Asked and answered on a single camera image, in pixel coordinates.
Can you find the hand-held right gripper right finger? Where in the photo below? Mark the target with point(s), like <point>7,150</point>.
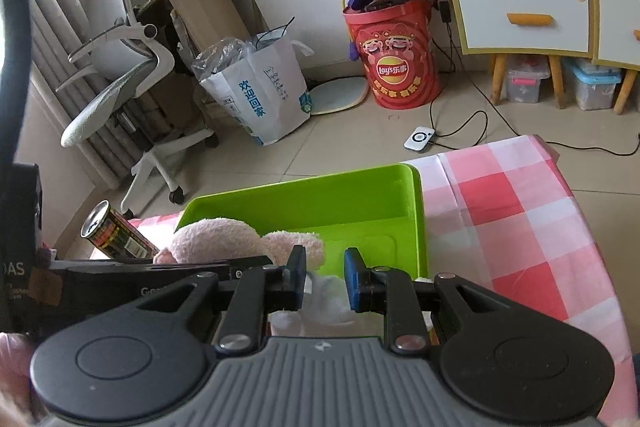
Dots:
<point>354,279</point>

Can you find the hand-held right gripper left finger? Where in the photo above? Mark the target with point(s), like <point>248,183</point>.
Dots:
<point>298,274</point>

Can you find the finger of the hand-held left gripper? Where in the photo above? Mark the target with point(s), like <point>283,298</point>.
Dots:
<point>247,268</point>

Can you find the white fluffy cloth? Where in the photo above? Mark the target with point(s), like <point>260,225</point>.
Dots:
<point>325,302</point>

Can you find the pink plush toy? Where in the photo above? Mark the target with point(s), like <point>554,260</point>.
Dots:
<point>215,237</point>

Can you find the green plastic bin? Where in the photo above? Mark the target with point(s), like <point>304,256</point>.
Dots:
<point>350,207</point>

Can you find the dark beverage can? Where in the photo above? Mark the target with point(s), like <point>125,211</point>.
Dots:
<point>115,232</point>

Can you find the pink checked tablecloth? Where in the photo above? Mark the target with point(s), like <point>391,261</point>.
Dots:
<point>500,232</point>

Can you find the white flat charger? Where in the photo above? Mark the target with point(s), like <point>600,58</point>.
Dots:
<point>420,140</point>

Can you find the white paper bag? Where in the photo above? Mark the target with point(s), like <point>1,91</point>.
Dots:
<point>265,92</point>

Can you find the round pale floor cushion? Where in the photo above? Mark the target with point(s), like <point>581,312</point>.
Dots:
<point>335,97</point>

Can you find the white mesh office chair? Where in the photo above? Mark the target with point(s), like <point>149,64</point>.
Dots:
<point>110,97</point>

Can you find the clear plastic bag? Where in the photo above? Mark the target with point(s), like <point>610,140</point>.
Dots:
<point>220,57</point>

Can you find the red snack bucket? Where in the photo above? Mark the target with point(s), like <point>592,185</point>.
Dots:
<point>400,57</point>

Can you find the clear storage box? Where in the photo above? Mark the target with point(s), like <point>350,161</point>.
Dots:
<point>525,82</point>

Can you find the wooden desk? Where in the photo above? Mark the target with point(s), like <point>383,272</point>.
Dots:
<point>205,7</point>

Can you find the black power adapter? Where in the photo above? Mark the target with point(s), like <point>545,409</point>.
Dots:
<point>445,11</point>

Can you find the blue lidded storage box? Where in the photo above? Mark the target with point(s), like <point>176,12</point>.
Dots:
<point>592,84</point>

